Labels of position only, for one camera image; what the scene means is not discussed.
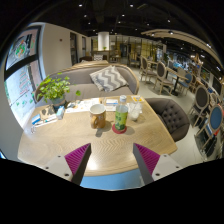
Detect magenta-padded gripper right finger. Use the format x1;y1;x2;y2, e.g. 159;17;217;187
131;142;184;186

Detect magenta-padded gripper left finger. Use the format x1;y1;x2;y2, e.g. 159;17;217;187
41;142;92;186

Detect clear green-labelled drink bottle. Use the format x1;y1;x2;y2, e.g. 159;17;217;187
114;94;130;132

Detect flat round red coaster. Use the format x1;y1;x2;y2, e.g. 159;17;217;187
111;123;128;135

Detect brown mug with white inside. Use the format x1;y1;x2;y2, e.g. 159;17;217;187
89;103;107;130

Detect dark tufted armchair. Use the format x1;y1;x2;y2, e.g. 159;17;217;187
144;97;191;143

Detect clear plastic cup with straw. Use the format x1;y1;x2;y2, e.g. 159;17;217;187
128;99;142;122

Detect small light blue box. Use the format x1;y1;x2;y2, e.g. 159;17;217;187
55;105;66;120

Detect blue white booklet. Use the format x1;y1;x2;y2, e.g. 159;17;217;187
31;113;58;128

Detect white printed leaflets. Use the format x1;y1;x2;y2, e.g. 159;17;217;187
64;98;101;114

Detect wooden card stand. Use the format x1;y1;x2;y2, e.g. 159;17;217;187
39;104;56;121

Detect yellow white square card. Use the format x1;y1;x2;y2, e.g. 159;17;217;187
130;95;145;104

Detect green potted plant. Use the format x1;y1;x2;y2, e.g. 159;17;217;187
35;72;82;108

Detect grey white chevron pillow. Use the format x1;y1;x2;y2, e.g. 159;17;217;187
89;64;129;93

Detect group of oval-backed chairs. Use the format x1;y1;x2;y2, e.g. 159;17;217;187
138;54;224;161

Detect white round column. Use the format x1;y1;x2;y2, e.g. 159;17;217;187
97;31;110;52

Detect group of ceiling lights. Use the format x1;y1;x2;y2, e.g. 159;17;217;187
78;2;214;48

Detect grey sofa with wooden frame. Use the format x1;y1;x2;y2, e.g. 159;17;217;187
34;60;141;104

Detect framed wall poster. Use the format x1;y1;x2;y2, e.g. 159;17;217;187
4;27;41;71

